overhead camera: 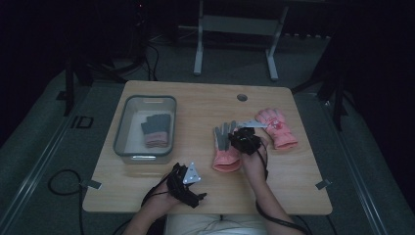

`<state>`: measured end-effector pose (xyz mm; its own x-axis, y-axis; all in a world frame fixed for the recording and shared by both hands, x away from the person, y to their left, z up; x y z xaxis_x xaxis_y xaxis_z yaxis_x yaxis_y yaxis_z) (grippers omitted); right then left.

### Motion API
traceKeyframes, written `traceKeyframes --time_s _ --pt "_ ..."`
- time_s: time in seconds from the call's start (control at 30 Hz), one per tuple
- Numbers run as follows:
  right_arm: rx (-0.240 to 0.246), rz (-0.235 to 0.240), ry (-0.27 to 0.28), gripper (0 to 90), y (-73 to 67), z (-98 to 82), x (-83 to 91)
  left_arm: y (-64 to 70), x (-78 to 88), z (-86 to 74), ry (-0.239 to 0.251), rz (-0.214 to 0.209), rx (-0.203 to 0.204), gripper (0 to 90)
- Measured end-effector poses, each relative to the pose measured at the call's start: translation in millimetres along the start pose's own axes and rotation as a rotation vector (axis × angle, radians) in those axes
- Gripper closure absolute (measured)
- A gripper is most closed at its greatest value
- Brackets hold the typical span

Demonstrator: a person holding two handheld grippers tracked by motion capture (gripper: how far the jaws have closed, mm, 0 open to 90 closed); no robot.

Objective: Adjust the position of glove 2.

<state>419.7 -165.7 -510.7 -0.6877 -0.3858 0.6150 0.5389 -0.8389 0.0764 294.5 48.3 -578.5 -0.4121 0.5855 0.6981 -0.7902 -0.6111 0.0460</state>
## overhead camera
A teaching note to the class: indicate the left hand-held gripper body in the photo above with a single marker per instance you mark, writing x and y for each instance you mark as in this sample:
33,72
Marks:
184,191

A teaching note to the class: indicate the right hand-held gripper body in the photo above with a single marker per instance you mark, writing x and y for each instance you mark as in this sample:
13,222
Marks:
246,140

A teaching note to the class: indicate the pink glove grey palm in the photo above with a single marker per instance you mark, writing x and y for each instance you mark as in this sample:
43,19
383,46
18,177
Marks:
225,160

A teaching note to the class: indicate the pink padded glove red print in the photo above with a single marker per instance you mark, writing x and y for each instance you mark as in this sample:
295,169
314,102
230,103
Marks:
280,133

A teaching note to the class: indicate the grey knit glove pink cuff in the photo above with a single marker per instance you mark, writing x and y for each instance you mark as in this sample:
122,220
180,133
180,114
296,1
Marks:
157,130

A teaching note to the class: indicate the clear plastic bin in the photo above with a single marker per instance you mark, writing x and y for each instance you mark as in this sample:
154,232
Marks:
130,143

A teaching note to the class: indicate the person's left hand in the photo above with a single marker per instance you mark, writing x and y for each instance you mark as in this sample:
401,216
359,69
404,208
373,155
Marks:
161,200

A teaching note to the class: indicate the person's right hand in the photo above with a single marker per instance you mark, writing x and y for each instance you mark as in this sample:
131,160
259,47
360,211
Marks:
254,166

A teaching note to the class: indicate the person's white clothing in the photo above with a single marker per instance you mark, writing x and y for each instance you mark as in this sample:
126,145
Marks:
215,225

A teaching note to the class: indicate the grey metal table clip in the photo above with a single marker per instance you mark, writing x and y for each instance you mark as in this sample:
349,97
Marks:
323,184
91,184

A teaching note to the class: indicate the black tripod stand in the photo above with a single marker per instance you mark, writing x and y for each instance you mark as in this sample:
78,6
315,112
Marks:
69,88
336,94

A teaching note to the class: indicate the metal floor rail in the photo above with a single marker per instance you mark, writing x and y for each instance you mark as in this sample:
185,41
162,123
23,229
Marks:
355,169
32,176

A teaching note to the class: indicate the white metal stand frame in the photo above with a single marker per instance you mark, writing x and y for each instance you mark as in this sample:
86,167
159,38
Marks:
239,25

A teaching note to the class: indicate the black flat floor bracket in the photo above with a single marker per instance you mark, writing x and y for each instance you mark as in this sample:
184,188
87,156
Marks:
81,122

